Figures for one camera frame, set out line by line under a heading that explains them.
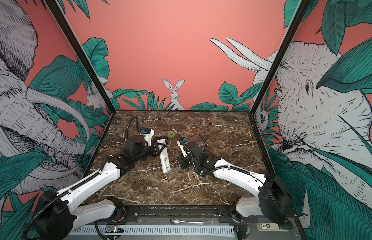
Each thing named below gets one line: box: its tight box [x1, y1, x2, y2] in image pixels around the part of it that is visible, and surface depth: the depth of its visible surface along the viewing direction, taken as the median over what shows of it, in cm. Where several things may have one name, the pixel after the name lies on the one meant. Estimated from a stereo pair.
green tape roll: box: [168, 131, 175, 138], surface depth 109 cm
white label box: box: [256, 222, 289, 232], surface depth 70 cm
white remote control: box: [157, 138, 171, 174], surface depth 80 cm
